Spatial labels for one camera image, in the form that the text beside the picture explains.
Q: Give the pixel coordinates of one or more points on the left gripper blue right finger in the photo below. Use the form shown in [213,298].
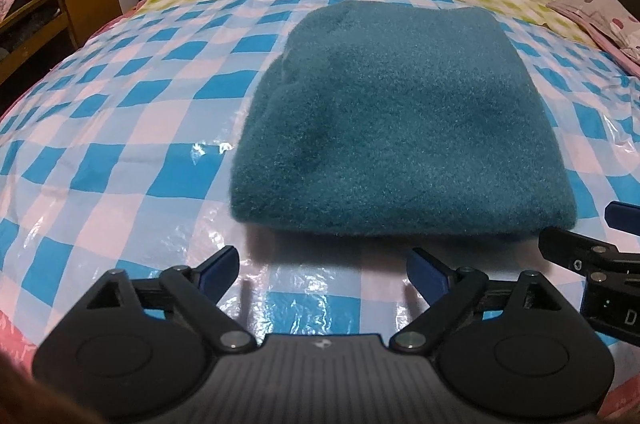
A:
[428,275]

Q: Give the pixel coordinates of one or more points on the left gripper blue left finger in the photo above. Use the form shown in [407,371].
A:
[216,275]

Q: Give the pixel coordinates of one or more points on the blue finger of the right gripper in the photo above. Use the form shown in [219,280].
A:
[623,217]

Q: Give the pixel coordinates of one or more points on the teal fleece sweater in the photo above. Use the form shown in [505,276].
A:
[380,119]

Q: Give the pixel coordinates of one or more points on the grey pink dotted pillow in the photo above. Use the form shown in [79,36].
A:
[610,25]

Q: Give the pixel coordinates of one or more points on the wooden side cabinet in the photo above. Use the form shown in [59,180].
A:
[29,29]

